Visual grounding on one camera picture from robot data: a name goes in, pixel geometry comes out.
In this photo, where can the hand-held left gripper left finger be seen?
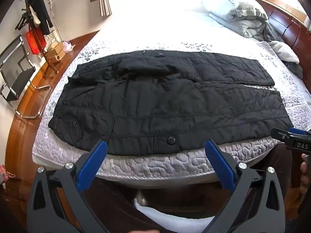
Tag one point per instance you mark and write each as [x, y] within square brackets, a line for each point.
[93, 160]

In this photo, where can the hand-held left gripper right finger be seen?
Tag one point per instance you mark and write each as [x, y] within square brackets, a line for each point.
[218, 160]

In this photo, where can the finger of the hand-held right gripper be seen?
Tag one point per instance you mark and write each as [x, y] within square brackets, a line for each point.
[298, 131]
[279, 134]

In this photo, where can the black quilted jacket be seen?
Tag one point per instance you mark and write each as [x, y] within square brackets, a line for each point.
[158, 102]

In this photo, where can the person's right hand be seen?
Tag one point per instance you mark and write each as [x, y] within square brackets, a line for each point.
[306, 172]

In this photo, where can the white quilted mattress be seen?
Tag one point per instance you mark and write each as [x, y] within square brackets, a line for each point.
[170, 166]

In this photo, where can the white garment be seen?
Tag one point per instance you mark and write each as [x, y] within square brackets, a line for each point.
[170, 219]

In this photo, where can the white fleece cloth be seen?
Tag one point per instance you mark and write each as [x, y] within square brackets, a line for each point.
[285, 52]

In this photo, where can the red plaid bag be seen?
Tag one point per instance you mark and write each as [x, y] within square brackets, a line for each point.
[6, 173]

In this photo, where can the dark wooden headboard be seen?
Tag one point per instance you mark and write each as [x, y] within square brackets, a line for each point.
[289, 26]

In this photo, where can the cardboard box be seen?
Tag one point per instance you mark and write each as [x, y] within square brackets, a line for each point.
[56, 57]
[53, 46]

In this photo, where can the black chrome chair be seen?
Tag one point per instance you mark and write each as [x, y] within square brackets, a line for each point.
[18, 77]

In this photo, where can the pink plastic bag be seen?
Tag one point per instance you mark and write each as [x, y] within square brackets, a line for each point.
[68, 46]

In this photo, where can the wooden coat rack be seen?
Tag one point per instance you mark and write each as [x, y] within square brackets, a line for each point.
[45, 53]

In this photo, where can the folded light grey duvet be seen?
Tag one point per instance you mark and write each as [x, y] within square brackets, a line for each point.
[233, 12]

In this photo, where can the red plastic basket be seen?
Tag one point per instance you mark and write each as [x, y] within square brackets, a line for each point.
[35, 41]

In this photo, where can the black clothes hangers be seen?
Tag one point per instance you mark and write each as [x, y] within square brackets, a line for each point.
[23, 20]

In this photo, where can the black hanging garment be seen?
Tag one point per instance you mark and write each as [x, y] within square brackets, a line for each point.
[41, 12]

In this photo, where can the wooden window frame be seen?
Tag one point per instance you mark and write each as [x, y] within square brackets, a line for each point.
[281, 3]

